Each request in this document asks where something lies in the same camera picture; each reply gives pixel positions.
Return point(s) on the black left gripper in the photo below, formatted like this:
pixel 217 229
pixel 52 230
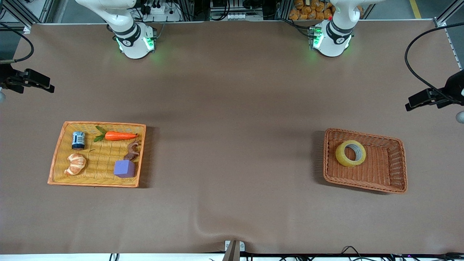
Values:
pixel 455 86

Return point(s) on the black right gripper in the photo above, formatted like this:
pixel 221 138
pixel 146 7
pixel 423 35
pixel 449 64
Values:
pixel 7 77

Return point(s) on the yellow clear tape roll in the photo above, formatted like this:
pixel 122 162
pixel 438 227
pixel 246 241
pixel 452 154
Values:
pixel 342 157

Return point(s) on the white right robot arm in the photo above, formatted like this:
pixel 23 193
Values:
pixel 134 47

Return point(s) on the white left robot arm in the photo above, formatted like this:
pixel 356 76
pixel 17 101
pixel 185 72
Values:
pixel 333 41

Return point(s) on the small blue can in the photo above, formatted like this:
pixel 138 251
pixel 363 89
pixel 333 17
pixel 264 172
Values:
pixel 78 141

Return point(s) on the deep brown wicker basket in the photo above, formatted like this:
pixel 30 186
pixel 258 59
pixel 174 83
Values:
pixel 384 170

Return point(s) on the toy croissant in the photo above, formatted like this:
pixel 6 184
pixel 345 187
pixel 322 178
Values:
pixel 75 165

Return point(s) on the orange toy carrot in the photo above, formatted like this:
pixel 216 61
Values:
pixel 119 136

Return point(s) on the flat yellow orange-rimmed wicker tray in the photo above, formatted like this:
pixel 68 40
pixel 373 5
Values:
pixel 101 159

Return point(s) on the brown toy horse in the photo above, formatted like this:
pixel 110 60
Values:
pixel 131 155

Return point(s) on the purple cube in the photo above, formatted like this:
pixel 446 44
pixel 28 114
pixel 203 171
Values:
pixel 124 169

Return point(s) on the white power strip with plugs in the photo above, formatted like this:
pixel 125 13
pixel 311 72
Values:
pixel 157 10

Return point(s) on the bag of orange breads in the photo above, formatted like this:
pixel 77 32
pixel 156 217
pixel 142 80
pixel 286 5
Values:
pixel 308 11

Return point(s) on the long white socket strip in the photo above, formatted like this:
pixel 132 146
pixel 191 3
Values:
pixel 235 16

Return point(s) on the aluminium frame post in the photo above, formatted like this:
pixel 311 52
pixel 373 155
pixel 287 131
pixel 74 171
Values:
pixel 440 21
pixel 18 14

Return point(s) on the metal table edge bracket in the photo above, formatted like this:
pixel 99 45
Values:
pixel 234 250

